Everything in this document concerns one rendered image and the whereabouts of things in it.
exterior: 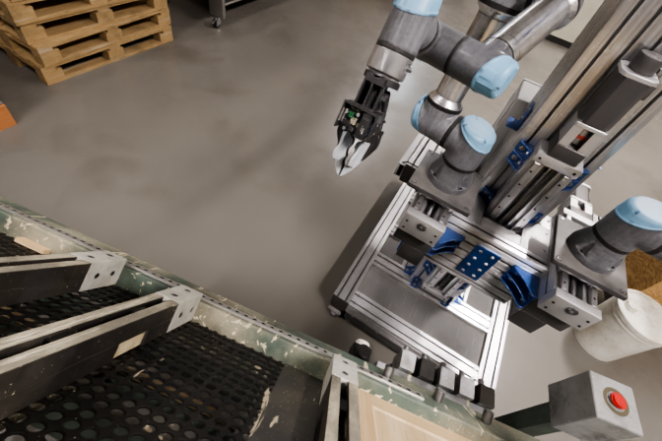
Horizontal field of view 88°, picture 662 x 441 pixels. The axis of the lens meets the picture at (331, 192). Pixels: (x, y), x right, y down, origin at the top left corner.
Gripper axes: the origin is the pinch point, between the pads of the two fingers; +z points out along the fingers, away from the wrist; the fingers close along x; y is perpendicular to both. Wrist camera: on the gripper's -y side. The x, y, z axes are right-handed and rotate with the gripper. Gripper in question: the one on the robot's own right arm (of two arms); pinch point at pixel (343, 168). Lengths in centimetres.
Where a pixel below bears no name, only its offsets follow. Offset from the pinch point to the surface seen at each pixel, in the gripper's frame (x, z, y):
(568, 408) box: 81, 39, -30
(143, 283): -34, 52, 9
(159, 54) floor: -251, 47, -193
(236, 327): -6.6, 49.4, 4.2
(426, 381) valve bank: 46, 53, -23
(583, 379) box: 80, 30, -32
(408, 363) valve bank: 38, 50, -23
